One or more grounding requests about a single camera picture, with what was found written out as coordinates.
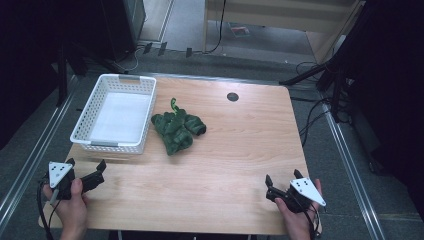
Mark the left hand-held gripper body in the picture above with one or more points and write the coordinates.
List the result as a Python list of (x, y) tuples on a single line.
[(60, 173)]

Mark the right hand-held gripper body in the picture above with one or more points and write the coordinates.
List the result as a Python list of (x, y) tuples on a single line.
[(305, 190)]

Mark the white perforated plastic basket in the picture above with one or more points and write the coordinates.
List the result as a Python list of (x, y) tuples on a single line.
[(120, 116)]

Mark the person's right hand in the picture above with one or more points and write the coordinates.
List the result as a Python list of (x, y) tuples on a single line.
[(298, 225)]

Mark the person's left hand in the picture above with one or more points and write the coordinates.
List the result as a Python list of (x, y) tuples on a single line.
[(71, 213)]

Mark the black metal stand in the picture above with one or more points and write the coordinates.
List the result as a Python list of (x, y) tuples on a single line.
[(61, 83)]

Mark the dark round table grommet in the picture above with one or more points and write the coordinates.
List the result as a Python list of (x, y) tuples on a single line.
[(232, 97)]

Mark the black tripod stand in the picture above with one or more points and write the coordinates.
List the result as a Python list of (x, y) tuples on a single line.
[(306, 75)]

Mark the dark curtain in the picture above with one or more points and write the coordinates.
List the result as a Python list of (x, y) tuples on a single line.
[(393, 83), (30, 50)]

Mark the black cabinet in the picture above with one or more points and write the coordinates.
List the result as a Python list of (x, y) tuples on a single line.
[(123, 26)]

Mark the reddish paper sheet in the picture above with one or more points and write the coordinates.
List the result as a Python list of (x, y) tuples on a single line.
[(240, 31)]

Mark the light wooden furniture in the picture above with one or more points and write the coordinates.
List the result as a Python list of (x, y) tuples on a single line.
[(266, 16)]

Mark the metal floor rail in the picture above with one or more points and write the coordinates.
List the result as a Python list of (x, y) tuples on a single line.
[(216, 78), (350, 173), (33, 160)]

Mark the small black floor bracket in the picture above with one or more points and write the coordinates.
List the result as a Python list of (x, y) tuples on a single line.
[(162, 48), (188, 52), (147, 48)]

